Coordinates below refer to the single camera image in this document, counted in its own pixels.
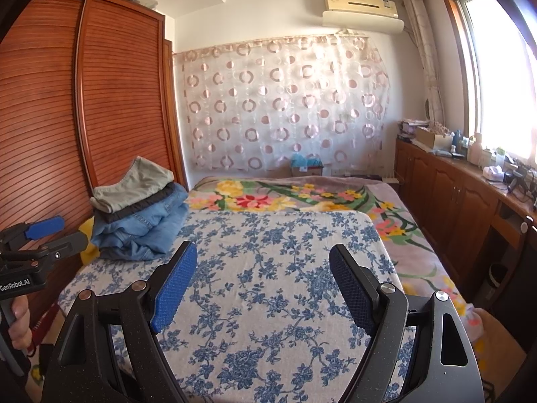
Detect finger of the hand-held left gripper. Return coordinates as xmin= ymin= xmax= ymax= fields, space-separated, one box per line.
xmin=0 ymin=216 xmax=65 ymax=249
xmin=0 ymin=231 xmax=90 ymax=266

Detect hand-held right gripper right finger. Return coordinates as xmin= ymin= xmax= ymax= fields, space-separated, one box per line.
xmin=328 ymin=243 xmax=489 ymax=403

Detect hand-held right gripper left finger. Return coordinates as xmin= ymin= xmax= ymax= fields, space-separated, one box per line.
xmin=40 ymin=241 xmax=198 ymax=403

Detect grey-green pants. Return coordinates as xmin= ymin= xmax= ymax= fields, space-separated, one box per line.
xmin=90 ymin=156 xmax=176 ymax=214

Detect black pants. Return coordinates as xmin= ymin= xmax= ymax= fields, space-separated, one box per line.
xmin=101 ymin=187 xmax=177 ymax=224

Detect person's left hand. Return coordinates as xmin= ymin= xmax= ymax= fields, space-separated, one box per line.
xmin=8 ymin=294 xmax=30 ymax=350

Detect yellow plush toy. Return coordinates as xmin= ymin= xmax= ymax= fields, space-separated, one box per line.
xmin=79 ymin=217 xmax=102 ymax=266

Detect blue jeans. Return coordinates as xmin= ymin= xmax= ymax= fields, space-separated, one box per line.
xmin=90 ymin=182 xmax=189 ymax=261

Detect blue floral bed sheet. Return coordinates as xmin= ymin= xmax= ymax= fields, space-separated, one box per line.
xmin=56 ymin=211 xmax=420 ymax=403

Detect flower print blanket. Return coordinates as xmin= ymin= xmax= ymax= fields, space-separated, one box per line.
xmin=187 ymin=176 xmax=483 ymax=341

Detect wooden cabinet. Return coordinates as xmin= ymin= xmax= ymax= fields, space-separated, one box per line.
xmin=394 ymin=138 xmax=537 ymax=303

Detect blue plastic bag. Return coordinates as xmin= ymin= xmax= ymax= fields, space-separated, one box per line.
xmin=291 ymin=154 xmax=320 ymax=169

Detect black waste bin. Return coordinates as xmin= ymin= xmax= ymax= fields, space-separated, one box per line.
xmin=482 ymin=262 xmax=510 ymax=299

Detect wooden louvered wardrobe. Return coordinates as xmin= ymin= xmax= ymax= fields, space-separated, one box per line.
xmin=0 ymin=0 xmax=189 ymax=337

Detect open brown cardboard box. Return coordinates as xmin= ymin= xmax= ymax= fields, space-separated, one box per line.
xmin=415 ymin=127 xmax=454 ymax=149

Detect stack of papers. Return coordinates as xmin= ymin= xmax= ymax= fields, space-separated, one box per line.
xmin=398 ymin=118 xmax=431 ymax=140

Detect white bottle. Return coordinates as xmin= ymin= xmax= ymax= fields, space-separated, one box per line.
xmin=468 ymin=133 xmax=483 ymax=164

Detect sheer circle pattern curtain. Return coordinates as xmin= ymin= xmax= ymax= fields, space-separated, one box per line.
xmin=174 ymin=34 xmax=391 ymax=173

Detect black gadgets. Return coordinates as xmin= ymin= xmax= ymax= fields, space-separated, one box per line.
xmin=503 ymin=162 xmax=534 ymax=196

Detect patterned window drape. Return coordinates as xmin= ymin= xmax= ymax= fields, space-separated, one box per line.
xmin=403 ymin=0 xmax=445 ymax=122

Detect window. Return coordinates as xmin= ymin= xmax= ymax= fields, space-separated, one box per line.
xmin=440 ymin=0 xmax=537 ymax=164

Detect wall air conditioner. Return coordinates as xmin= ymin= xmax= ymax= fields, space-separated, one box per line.
xmin=322 ymin=0 xmax=405 ymax=34

